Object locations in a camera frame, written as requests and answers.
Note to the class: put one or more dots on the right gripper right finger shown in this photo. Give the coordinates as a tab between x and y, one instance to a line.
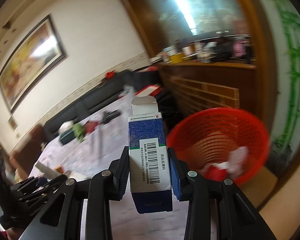
221	201

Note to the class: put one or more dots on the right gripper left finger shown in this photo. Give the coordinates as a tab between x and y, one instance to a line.
61	216

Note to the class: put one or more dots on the white plastic bag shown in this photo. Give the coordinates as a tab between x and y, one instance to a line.
231	168

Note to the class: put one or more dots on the blue white medicine box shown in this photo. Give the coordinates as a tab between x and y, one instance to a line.
150	180

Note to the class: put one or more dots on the brown armchair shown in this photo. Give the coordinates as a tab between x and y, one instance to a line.
27	151

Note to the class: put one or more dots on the floral pink tablecloth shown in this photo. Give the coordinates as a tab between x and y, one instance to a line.
94	154

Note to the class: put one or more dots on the green tissue box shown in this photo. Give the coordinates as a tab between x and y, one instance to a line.
66	132

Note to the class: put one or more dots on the green crumpled cloth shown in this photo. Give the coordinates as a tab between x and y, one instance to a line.
79	132

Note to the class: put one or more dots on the red plastic waste basket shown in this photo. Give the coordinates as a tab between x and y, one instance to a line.
209	136

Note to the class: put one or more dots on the red flat pouch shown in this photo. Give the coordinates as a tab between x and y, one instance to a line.
90	126

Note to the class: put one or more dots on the black toy pistol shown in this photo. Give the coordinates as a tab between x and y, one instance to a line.
108	116

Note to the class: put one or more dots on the wooden brick-pattern counter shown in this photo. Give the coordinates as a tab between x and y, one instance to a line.
200	86

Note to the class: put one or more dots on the black leather sofa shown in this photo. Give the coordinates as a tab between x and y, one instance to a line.
89	103

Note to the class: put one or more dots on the red knot ornament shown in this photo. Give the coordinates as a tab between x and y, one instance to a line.
110	75

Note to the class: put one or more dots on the framed horse painting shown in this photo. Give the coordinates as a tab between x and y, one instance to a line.
35	55

